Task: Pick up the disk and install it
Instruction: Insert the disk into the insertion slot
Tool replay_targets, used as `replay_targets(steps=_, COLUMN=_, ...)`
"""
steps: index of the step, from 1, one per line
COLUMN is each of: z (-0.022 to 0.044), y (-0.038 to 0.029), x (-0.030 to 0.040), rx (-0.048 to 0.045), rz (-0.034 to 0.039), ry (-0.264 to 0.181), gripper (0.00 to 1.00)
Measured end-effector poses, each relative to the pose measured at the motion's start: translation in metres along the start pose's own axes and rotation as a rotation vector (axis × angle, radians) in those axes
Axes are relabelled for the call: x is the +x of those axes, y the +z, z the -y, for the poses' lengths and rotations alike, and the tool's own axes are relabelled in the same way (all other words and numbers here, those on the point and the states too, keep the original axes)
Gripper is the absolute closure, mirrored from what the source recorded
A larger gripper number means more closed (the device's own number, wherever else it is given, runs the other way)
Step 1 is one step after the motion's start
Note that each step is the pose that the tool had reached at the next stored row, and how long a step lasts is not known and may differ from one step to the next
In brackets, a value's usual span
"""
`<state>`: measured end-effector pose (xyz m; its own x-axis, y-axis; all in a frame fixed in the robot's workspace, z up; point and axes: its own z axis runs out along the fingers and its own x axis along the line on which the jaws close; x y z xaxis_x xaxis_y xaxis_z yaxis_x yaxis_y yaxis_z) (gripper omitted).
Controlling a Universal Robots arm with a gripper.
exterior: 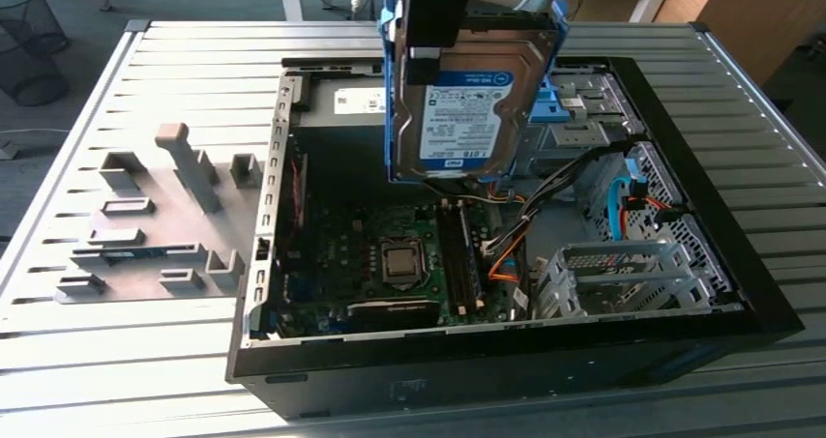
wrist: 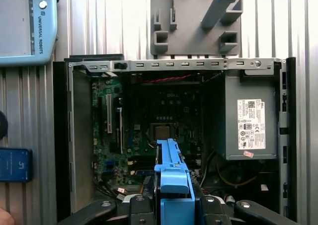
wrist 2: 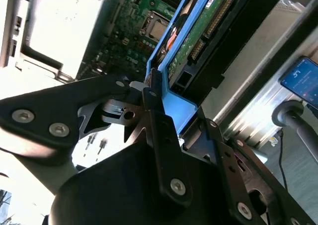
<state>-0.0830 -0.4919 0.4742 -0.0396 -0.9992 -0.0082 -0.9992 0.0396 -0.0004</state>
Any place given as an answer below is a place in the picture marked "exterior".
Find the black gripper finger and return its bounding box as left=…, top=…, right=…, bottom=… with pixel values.
left=404, top=44, right=443, bottom=87

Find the hard disk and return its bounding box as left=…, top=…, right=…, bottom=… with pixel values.
left=377, top=0, right=574, bottom=187

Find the red orange power wire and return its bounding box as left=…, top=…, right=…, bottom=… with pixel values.
left=618, top=181, right=688, bottom=226

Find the silver disk bay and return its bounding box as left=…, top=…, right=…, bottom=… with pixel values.
left=531, top=238, right=718, bottom=319

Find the grey power supply unit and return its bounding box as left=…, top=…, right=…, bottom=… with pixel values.
left=293, top=77, right=396, bottom=192

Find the blue plastic latch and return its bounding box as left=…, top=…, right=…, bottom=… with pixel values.
left=528, top=82, right=572, bottom=124

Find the silver drive cage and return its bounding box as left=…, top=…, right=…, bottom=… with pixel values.
left=515, top=68, right=647, bottom=178

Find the silver CPU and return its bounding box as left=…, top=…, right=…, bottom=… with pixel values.
left=379, top=238, right=427, bottom=284

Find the green motherboard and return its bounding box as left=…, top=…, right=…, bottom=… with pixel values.
left=276, top=195, right=517, bottom=337

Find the black graphics card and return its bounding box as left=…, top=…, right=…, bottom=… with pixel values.
left=344, top=296, right=444, bottom=333

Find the wooden cabinet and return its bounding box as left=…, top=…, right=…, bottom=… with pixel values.
left=656, top=0, right=826, bottom=86

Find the grey parts rack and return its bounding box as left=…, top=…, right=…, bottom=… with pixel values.
left=50, top=122, right=267, bottom=308

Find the black PC case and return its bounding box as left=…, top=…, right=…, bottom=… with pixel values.
left=223, top=55, right=806, bottom=423

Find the small RAM stick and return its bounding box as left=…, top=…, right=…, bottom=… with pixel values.
left=101, top=248, right=167, bottom=263

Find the black cable bundle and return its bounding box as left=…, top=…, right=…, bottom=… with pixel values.
left=480, top=140, right=638, bottom=260

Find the blue wire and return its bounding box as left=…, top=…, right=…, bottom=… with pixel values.
left=606, top=160, right=650, bottom=241

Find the orange flat wire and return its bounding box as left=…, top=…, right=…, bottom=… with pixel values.
left=487, top=244, right=524, bottom=282

